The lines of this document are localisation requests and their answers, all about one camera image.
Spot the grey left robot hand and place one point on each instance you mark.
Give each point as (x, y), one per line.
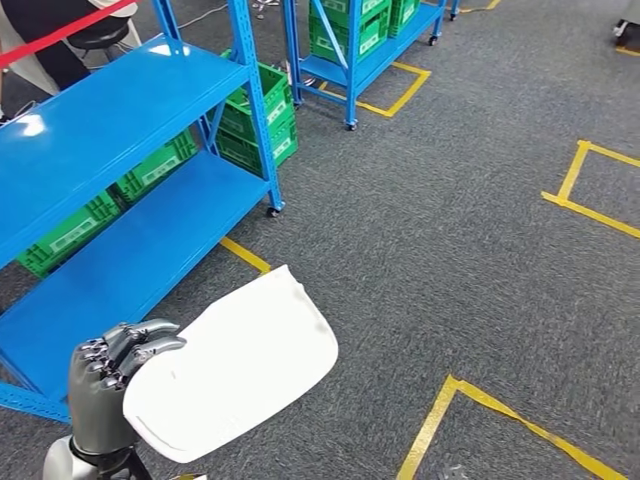
(97, 397)

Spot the white plastic shell part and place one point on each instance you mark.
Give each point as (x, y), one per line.
(235, 364)

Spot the blue metal shelf rack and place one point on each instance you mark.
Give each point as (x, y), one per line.
(367, 66)
(100, 132)

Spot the black swivel stool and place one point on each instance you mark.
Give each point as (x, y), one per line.
(100, 33)

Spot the long red barrier belt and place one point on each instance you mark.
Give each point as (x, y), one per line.
(60, 31)

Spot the open green plastic crate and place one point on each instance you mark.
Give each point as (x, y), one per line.
(280, 89)

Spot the yellow floor tape marking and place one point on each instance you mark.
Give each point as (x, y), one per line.
(452, 384)
(590, 213)

